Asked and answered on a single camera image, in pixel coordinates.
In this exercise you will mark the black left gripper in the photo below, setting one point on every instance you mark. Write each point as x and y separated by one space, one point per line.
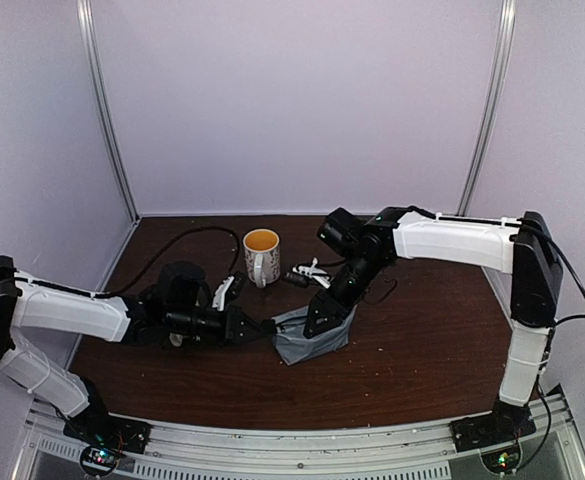
229 325

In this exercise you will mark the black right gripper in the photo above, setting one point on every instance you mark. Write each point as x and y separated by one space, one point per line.
326 302

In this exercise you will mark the grey zippered pouch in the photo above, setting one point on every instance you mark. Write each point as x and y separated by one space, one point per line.
293 347

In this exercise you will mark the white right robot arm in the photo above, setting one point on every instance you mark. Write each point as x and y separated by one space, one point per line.
476 285

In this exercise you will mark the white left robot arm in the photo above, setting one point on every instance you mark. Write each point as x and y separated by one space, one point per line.
30 302

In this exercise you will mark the plain white mug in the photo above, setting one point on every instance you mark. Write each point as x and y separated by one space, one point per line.
176 340

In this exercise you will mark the white floral mug yellow inside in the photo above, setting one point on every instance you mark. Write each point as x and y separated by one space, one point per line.
262 257

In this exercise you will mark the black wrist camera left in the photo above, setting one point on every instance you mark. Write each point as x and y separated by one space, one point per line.
228 291

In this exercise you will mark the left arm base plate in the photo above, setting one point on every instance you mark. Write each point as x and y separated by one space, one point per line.
109 440

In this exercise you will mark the aluminium table front rail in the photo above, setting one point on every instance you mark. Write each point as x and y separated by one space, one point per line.
424 450

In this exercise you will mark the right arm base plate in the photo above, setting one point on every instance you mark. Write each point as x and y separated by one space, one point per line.
494 437

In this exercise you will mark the aluminium corner post right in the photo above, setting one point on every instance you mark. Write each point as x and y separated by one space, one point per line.
499 70

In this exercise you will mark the aluminium corner post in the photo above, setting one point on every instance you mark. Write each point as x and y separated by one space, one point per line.
499 70
89 38

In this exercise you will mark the aluminium corner post left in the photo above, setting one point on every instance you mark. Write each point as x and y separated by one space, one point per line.
89 38

